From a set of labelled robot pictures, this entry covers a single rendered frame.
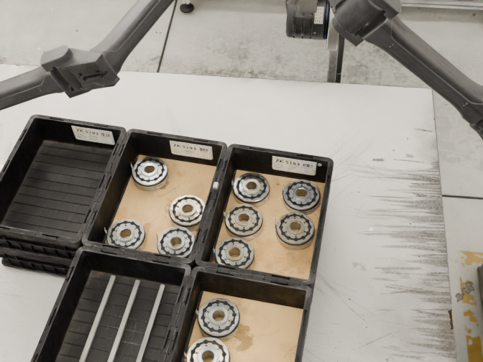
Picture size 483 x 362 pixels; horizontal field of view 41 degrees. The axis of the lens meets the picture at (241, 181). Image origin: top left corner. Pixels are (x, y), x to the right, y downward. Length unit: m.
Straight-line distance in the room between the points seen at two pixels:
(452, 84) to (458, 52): 2.29
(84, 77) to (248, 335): 0.73
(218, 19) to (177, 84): 1.38
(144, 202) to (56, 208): 0.25
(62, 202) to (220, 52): 1.77
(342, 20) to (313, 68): 2.17
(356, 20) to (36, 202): 1.11
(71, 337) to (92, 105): 0.92
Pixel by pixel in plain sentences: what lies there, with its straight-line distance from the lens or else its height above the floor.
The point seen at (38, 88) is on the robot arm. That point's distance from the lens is 1.49.
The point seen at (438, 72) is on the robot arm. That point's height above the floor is 1.46.
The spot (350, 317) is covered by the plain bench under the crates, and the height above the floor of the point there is 0.70.
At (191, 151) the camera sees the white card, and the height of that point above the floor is 0.88.
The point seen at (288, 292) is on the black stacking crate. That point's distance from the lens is 1.60.
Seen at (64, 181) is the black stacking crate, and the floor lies 0.83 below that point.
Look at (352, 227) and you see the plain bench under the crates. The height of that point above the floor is 0.70.
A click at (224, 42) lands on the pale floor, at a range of 3.53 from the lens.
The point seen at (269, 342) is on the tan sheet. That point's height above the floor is 0.83.
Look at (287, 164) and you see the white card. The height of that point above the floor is 0.89.
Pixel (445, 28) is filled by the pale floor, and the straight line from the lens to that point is 3.72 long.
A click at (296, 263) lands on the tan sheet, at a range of 1.72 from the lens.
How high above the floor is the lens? 2.34
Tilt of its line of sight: 54 degrees down
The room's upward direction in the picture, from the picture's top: 3 degrees counter-clockwise
